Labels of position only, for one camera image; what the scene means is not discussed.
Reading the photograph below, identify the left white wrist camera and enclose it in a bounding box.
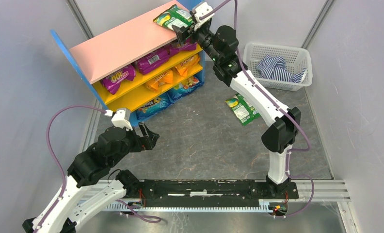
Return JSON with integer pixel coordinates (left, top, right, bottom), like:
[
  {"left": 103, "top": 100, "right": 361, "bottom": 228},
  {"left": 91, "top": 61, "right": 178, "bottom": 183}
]
[{"left": 104, "top": 108, "right": 133, "bottom": 131}]

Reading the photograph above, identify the orange candy bag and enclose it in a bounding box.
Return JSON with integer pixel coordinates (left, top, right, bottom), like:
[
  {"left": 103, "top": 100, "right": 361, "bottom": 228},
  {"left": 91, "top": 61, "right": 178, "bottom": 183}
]
[
  {"left": 145, "top": 69, "right": 174, "bottom": 92},
  {"left": 173, "top": 54, "right": 200, "bottom": 77}
]

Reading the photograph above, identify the orange candy bag on shelf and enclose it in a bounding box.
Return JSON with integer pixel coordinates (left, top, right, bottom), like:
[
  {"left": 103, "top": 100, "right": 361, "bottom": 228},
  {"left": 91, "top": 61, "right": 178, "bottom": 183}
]
[{"left": 173, "top": 54, "right": 200, "bottom": 77}]

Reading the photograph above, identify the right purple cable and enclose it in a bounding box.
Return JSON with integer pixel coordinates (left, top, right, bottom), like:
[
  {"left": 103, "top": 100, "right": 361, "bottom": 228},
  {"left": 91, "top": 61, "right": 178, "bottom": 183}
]
[{"left": 200, "top": 0, "right": 315, "bottom": 218}]

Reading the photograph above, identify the green candy bag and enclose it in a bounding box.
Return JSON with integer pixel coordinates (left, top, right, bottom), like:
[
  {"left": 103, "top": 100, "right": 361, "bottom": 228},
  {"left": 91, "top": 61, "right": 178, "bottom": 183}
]
[
  {"left": 153, "top": 4, "right": 193, "bottom": 31},
  {"left": 225, "top": 93, "right": 261, "bottom": 126}
]

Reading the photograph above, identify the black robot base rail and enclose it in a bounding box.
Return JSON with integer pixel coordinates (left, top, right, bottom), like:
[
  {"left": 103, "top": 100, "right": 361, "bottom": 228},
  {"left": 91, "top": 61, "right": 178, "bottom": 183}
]
[{"left": 119, "top": 178, "right": 299, "bottom": 208}]

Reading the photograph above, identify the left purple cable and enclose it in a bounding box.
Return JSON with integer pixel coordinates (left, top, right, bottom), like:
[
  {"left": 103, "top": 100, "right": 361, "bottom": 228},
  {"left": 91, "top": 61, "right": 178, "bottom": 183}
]
[{"left": 34, "top": 104, "right": 162, "bottom": 233}]

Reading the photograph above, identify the blue candy bag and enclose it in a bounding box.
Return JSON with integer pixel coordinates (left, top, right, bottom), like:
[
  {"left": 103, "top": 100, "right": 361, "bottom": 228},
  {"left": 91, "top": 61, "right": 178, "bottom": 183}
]
[
  {"left": 167, "top": 76, "right": 204, "bottom": 101},
  {"left": 135, "top": 93, "right": 173, "bottom": 120}
]

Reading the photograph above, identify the blue white striped cloth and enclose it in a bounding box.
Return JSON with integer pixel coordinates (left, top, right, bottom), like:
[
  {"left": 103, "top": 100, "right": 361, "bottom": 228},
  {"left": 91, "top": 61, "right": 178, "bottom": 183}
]
[{"left": 256, "top": 55, "right": 309, "bottom": 83}]

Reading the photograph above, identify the purple cable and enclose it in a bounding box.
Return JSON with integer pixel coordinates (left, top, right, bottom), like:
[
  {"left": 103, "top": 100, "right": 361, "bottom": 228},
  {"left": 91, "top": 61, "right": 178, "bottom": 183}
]
[
  {"left": 34, "top": 104, "right": 162, "bottom": 233},
  {"left": 200, "top": 0, "right": 315, "bottom": 218}
]

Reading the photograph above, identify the purple candy bag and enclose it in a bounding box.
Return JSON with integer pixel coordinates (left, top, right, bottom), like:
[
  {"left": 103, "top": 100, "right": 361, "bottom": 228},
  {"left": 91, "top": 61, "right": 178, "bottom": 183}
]
[
  {"left": 133, "top": 47, "right": 170, "bottom": 75},
  {"left": 164, "top": 41, "right": 197, "bottom": 57},
  {"left": 100, "top": 65, "right": 136, "bottom": 95}
]

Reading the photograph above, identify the blue pink yellow shelf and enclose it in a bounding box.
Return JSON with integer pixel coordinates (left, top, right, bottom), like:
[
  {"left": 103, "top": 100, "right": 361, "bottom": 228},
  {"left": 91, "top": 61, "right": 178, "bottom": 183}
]
[{"left": 50, "top": 0, "right": 205, "bottom": 112}]

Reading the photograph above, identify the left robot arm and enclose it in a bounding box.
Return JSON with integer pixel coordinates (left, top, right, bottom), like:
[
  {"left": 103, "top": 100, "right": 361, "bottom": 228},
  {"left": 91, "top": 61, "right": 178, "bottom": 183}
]
[{"left": 22, "top": 122, "right": 160, "bottom": 233}]

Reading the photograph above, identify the white plastic basket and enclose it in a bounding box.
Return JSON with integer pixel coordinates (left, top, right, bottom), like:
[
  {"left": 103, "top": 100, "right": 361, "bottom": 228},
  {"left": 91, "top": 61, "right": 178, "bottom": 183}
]
[{"left": 243, "top": 43, "right": 313, "bottom": 91}]

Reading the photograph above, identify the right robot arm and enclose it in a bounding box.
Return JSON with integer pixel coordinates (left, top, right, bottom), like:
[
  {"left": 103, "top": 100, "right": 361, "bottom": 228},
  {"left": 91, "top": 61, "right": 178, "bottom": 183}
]
[{"left": 171, "top": 22, "right": 301, "bottom": 195}]

